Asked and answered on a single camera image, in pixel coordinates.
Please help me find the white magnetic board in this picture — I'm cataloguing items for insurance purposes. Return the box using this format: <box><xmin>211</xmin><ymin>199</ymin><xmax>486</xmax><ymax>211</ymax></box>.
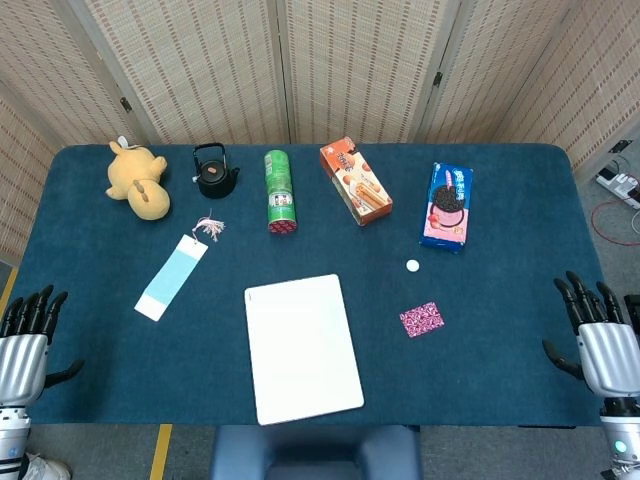
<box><xmin>243</xmin><ymin>273</ymin><xmax>366</xmax><ymax>426</ymax></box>

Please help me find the yellow plush toy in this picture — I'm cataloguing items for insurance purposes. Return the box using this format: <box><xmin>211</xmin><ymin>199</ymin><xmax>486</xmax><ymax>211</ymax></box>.
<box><xmin>104</xmin><ymin>137</ymin><xmax>171</xmax><ymax>221</ymax></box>

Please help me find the blue cookie box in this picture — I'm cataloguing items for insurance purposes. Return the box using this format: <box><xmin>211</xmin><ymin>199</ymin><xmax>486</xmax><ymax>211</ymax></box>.
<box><xmin>418</xmin><ymin>161</ymin><xmax>474</xmax><ymax>253</ymax></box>

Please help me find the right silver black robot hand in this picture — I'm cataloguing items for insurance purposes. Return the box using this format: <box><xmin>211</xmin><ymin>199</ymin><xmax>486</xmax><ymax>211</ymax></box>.
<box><xmin>542</xmin><ymin>271</ymin><xmax>640</xmax><ymax>401</ymax></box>

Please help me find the white power strip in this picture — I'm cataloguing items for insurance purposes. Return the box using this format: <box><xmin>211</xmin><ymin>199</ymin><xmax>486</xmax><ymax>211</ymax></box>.
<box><xmin>594</xmin><ymin>167</ymin><xmax>640</xmax><ymax>210</ymax></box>

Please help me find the blue padded chair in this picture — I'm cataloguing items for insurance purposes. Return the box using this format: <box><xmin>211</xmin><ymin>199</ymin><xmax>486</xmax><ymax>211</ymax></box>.
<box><xmin>209</xmin><ymin>424</ymin><xmax>424</xmax><ymax>480</ymax></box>

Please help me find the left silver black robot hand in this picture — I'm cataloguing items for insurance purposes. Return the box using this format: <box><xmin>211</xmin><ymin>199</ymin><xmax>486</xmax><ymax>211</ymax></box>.
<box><xmin>0</xmin><ymin>284</ymin><xmax>85</xmax><ymax>407</ymax></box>

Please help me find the red cable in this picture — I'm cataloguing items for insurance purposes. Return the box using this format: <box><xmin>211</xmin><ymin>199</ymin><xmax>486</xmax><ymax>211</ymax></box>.
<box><xmin>591</xmin><ymin>199</ymin><xmax>640</xmax><ymax>246</ymax></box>

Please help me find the green chip can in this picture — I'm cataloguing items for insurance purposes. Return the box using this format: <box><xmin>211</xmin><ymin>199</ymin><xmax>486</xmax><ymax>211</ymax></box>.
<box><xmin>263</xmin><ymin>149</ymin><xmax>299</xmax><ymax>236</ymax></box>

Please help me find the pink patterned card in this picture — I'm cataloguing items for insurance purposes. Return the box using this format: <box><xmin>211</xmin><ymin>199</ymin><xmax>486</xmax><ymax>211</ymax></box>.
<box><xmin>399</xmin><ymin>301</ymin><xmax>446</xmax><ymax>339</ymax></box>

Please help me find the blue white tasselled bookmark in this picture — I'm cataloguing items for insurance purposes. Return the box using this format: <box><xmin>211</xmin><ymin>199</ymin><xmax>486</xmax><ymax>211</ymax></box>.
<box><xmin>133</xmin><ymin>209</ymin><xmax>226</xmax><ymax>323</ymax></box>

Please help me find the blue table cloth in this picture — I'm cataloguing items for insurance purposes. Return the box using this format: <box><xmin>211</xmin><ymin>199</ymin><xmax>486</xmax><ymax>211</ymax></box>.
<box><xmin>9</xmin><ymin>143</ymin><xmax>604</xmax><ymax>429</ymax></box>

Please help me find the woven folding screen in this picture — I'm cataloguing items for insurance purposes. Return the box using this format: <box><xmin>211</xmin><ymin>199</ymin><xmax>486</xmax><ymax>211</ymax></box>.
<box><xmin>0</xmin><ymin>0</ymin><xmax>640</xmax><ymax>266</ymax></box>

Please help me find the black cast iron teapot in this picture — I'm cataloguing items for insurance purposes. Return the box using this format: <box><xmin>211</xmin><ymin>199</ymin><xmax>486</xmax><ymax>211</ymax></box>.
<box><xmin>191</xmin><ymin>143</ymin><xmax>241</xmax><ymax>200</ymax></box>

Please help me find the white shoe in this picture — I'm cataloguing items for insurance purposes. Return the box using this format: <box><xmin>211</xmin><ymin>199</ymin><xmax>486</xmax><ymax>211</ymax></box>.
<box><xmin>22</xmin><ymin>452</ymin><xmax>72</xmax><ymax>480</ymax></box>

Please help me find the orange biscuit box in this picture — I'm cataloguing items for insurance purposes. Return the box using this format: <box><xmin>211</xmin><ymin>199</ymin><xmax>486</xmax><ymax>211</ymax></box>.
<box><xmin>319</xmin><ymin>137</ymin><xmax>394</xmax><ymax>227</ymax></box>

